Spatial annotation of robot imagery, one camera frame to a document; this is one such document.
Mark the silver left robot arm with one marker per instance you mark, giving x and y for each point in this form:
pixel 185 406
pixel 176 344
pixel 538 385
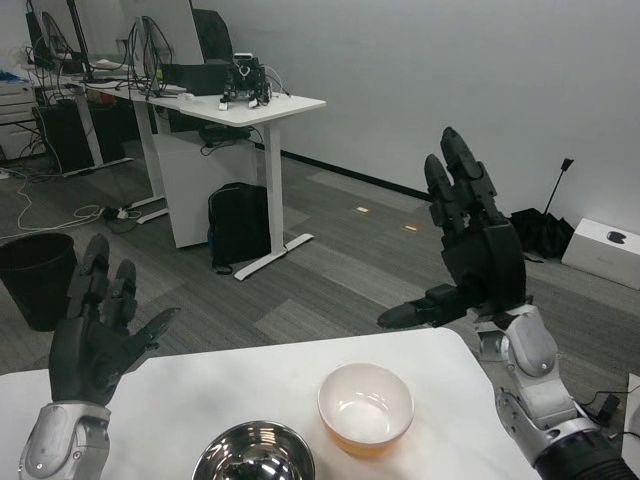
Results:
pixel 60 440

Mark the shiny steel bowl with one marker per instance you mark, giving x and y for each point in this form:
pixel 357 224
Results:
pixel 250 450

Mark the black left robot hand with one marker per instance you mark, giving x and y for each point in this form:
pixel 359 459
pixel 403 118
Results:
pixel 85 355

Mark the white drawer cabinet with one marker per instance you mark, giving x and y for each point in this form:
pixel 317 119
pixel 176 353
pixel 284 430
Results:
pixel 15 115

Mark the small black desktop robot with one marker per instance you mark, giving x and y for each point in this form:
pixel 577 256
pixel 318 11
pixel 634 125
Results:
pixel 246 77

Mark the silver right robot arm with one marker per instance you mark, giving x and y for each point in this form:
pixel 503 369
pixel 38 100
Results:
pixel 535 380

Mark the white-backed computer monitor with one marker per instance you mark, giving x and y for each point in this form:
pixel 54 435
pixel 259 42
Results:
pixel 177 30

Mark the black office chair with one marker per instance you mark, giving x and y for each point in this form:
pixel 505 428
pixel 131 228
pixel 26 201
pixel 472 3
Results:
pixel 212 35

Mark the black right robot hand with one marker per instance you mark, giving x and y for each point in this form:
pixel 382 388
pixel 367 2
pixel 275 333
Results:
pixel 487 265

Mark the white plastic bowl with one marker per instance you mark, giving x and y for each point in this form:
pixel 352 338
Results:
pixel 365 405

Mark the power strip with plugs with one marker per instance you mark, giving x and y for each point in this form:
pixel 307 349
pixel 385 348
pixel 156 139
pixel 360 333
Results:
pixel 122 213

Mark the black folded umbrella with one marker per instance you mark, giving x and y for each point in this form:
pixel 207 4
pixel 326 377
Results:
pixel 542 232

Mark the white cardboard box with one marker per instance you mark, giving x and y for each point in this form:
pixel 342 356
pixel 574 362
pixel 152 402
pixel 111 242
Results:
pixel 595 255

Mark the black box on desk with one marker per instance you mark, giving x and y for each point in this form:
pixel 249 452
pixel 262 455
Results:
pixel 200 77

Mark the black backpack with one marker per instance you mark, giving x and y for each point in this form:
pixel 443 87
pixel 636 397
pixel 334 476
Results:
pixel 240 225

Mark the black computer tower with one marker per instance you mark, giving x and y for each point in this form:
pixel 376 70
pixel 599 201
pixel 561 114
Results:
pixel 67 140

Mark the black trash bin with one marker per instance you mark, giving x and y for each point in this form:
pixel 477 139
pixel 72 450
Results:
pixel 35 285

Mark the white standing desk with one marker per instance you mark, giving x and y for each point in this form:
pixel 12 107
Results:
pixel 285 107

